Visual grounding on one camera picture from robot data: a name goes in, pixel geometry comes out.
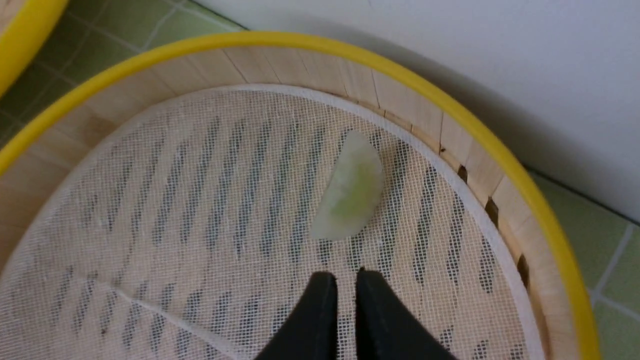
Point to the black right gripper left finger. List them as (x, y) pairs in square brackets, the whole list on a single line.
[(311, 330)]

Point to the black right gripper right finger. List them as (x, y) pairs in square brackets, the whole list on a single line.
[(384, 327)]

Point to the green dumpling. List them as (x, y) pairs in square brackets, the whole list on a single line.
[(353, 192)]

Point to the white mesh steamer liner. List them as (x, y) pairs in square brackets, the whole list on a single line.
[(185, 235)]

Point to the bamboo steamer basket yellow rim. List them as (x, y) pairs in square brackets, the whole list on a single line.
[(35, 163)]

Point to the bamboo steamer lid yellow rim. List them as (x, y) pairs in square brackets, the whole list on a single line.
[(25, 25)]

